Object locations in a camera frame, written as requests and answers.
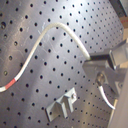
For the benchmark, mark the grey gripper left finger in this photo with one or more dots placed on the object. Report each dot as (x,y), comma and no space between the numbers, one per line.
(103,74)

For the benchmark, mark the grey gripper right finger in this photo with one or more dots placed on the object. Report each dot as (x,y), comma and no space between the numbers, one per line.
(114,56)

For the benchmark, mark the grey cable routing clip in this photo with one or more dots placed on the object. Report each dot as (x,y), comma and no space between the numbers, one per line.
(61,105)

